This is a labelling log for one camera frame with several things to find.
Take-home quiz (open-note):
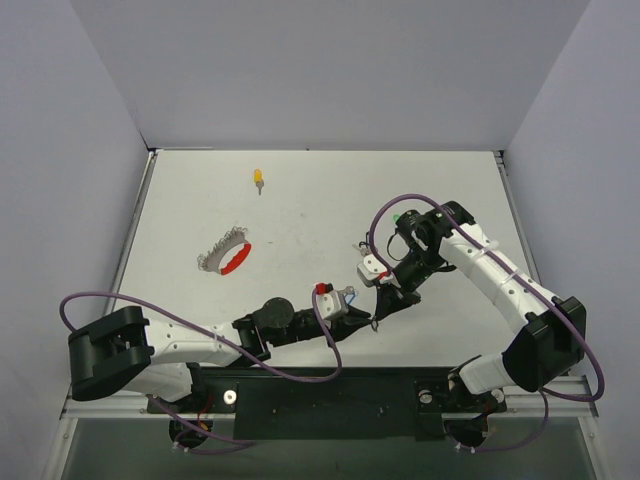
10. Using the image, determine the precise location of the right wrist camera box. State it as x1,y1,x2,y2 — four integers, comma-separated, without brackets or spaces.
357,254,394,288

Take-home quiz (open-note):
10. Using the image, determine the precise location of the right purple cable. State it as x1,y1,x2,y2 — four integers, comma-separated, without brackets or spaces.
368,193,605,454

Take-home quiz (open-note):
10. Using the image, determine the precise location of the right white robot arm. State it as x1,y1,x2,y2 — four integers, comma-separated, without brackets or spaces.
357,201,586,409

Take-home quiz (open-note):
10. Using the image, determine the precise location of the black carabiner key bunch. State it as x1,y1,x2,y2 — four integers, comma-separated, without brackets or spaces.
353,240,371,257

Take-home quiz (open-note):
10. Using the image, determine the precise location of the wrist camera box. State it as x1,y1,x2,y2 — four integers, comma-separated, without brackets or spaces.
312,283,353,322
357,254,394,288

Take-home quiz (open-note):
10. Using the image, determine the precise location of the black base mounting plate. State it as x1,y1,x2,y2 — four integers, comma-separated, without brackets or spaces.
170,367,506,442

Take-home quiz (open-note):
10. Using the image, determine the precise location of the blue tagged key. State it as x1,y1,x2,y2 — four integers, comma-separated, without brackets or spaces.
344,286,358,305

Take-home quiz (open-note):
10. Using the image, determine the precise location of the red handled keyring holder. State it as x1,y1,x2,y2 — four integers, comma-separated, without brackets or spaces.
197,226,252,276

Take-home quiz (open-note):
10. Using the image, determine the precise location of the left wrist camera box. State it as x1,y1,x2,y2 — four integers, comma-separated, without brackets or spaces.
312,283,353,322

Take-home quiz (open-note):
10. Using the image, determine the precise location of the yellow tagged key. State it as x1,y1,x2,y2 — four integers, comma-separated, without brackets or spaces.
253,169,264,195

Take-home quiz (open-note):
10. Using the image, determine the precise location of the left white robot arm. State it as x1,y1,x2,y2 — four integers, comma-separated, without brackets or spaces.
68,292,371,412

